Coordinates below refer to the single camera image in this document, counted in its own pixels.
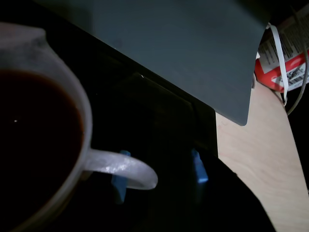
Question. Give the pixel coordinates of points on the grey backdrop sheet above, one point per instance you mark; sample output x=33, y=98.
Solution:
x=181, y=48

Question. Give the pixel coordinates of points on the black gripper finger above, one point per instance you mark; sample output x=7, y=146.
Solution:
x=120, y=183
x=200, y=174

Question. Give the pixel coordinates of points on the red and white carton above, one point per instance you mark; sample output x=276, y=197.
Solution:
x=265, y=77

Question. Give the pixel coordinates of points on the translucent pink kettle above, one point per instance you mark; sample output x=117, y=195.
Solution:
x=108, y=164

